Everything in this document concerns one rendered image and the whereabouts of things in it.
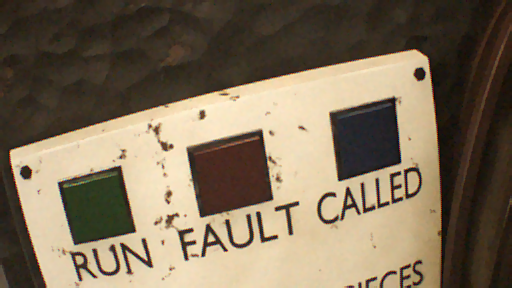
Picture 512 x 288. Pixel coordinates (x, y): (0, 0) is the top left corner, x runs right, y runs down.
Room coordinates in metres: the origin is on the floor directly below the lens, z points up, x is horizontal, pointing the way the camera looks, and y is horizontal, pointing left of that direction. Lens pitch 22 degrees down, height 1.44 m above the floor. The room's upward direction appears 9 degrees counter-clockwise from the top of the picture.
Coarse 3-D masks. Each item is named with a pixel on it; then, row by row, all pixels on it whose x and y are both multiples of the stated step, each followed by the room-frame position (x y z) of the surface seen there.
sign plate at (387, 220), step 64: (384, 64) 0.59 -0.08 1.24; (128, 128) 0.55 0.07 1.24; (192, 128) 0.56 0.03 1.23; (256, 128) 0.57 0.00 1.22; (320, 128) 0.57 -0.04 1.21; (128, 192) 0.55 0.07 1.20; (192, 192) 0.56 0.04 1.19; (320, 192) 0.57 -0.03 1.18; (384, 192) 0.58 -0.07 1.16; (64, 256) 0.54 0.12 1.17; (128, 256) 0.55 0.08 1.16; (192, 256) 0.56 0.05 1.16; (256, 256) 0.56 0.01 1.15; (320, 256) 0.57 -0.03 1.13; (384, 256) 0.58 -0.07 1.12
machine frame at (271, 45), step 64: (0, 0) 0.55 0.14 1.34; (64, 0) 0.56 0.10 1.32; (128, 0) 0.57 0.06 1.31; (192, 0) 0.58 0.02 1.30; (256, 0) 0.59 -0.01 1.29; (320, 0) 0.60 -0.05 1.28; (384, 0) 0.61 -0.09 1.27; (448, 0) 0.62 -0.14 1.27; (0, 64) 0.55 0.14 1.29; (64, 64) 0.56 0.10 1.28; (128, 64) 0.57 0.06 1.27; (192, 64) 0.58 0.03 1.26; (256, 64) 0.59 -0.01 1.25; (320, 64) 0.60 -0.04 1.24; (448, 64) 0.62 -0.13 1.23; (0, 128) 0.55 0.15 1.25; (64, 128) 0.56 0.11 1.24; (448, 128) 0.61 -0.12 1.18; (0, 192) 0.63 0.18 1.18; (0, 256) 0.63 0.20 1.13
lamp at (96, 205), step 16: (112, 176) 0.54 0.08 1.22; (64, 192) 0.54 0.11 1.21; (80, 192) 0.54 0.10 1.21; (96, 192) 0.54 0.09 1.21; (112, 192) 0.54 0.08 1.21; (80, 208) 0.54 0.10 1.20; (96, 208) 0.54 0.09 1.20; (112, 208) 0.54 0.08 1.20; (80, 224) 0.54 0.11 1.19; (96, 224) 0.54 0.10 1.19; (112, 224) 0.54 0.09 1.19; (128, 224) 0.54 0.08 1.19; (80, 240) 0.54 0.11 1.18
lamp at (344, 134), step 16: (352, 112) 0.58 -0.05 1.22; (368, 112) 0.57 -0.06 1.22; (384, 112) 0.58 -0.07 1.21; (352, 128) 0.57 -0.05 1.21; (368, 128) 0.57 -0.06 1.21; (384, 128) 0.58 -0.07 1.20; (352, 144) 0.57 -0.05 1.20; (368, 144) 0.57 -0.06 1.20; (384, 144) 0.58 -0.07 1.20; (352, 160) 0.57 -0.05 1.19; (368, 160) 0.57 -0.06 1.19; (384, 160) 0.58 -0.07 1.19
